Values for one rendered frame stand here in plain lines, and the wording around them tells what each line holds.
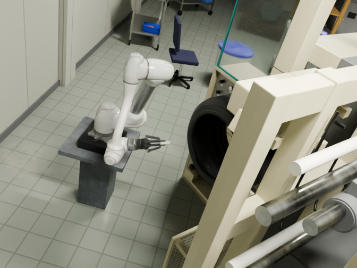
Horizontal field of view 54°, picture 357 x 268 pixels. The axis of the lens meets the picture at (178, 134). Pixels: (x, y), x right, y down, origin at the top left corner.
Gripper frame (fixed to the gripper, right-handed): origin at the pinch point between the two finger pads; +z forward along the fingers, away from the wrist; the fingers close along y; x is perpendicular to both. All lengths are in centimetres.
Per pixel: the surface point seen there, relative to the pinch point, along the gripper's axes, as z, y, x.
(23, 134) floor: -173, 6, -91
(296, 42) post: 85, -57, 13
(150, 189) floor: -42, 66, -82
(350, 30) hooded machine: 302, -79, -727
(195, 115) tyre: 23.4, -19.2, 10.0
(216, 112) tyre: 38, -22, 24
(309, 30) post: 91, -63, 18
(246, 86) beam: 57, -40, 69
